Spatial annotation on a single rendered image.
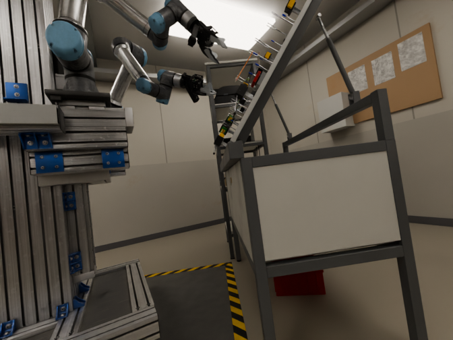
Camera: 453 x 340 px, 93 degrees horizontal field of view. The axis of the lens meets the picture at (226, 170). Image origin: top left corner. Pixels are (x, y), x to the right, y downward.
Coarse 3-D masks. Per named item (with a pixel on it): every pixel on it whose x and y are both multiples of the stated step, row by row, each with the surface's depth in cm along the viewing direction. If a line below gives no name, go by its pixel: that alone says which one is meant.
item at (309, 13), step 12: (312, 0) 98; (312, 12) 98; (300, 24) 97; (300, 36) 97; (288, 48) 97; (288, 60) 96; (276, 72) 96; (264, 96) 95; (252, 120) 94; (240, 132) 94
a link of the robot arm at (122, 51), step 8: (112, 40) 128; (120, 40) 125; (128, 40) 131; (112, 48) 125; (120, 48) 124; (128, 48) 127; (120, 56) 123; (128, 56) 122; (128, 64) 120; (136, 64) 120; (136, 72) 118; (144, 72) 120; (136, 80) 118; (144, 80) 113; (136, 88) 116; (144, 88) 114; (152, 88) 118
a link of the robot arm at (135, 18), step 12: (96, 0) 104; (108, 0) 102; (120, 0) 102; (120, 12) 104; (132, 12) 104; (132, 24) 107; (144, 24) 106; (156, 36) 106; (168, 36) 108; (156, 48) 114
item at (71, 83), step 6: (66, 78) 92; (72, 78) 92; (78, 78) 92; (84, 78) 94; (90, 78) 96; (66, 84) 92; (72, 84) 91; (78, 84) 91; (84, 84) 92; (90, 84) 95; (78, 90) 90; (84, 90) 91; (90, 90) 93; (96, 90) 97
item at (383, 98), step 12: (372, 96) 86; (384, 96) 83; (348, 108) 101; (360, 108) 94; (384, 108) 83; (324, 120) 123; (336, 120) 112; (384, 120) 83; (312, 132) 140; (384, 132) 82; (288, 144) 187
